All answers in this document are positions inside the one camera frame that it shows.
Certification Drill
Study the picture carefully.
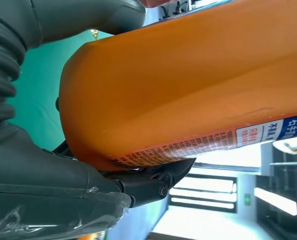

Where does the ribbed grey right arm sleeve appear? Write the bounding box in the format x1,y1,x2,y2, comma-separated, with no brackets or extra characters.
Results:
0,10,27,149

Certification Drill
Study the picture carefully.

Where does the dark framed louvred window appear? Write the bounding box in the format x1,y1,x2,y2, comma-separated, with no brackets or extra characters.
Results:
168,173,238,214

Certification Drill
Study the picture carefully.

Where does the bright ceiling light strip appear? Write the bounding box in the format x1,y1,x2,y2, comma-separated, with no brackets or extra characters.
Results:
253,186,297,217

